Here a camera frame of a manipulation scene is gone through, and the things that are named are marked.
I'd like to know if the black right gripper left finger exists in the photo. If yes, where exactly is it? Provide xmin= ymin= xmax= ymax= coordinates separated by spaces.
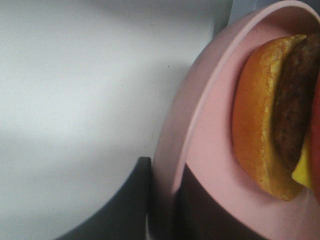
xmin=58 ymin=156 xmax=152 ymax=240

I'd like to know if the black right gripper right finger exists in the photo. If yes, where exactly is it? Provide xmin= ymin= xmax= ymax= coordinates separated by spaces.
xmin=172 ymin=163 xmax=320 ymax=240

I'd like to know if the pink round plate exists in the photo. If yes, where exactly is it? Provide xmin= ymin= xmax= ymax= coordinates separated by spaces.
xmin=147 ymin=0 xmax=320 ymax=240

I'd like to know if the burger with lettuce and tomato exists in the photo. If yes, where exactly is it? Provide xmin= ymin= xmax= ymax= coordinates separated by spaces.
xmin=232 ymin=33 xmax=320 ymax=201

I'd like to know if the white microwave oven body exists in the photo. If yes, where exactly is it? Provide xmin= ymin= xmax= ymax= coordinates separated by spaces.
xmin=228 ymin=0 xmax=320 ymax=32

